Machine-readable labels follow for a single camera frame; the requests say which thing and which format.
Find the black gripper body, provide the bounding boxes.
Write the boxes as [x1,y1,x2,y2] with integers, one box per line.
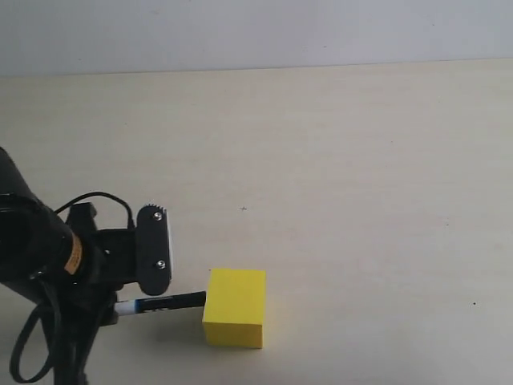
[66,203,135,326]

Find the black white marker pen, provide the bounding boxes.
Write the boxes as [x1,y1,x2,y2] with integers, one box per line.
[114,291,207,316]

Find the yellow foam cube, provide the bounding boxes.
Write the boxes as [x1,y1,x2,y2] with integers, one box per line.
[202,269,266,349]

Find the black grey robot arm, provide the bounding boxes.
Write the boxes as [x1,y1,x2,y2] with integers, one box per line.
[1,150,121,326]

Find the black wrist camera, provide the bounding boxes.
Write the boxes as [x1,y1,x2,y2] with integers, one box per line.
[135,205,173,296]

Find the thin black camera cable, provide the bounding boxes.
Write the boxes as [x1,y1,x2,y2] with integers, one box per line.
[54,192,135,232]

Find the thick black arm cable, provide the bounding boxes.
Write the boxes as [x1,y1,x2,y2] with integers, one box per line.
[9,276,91,385]

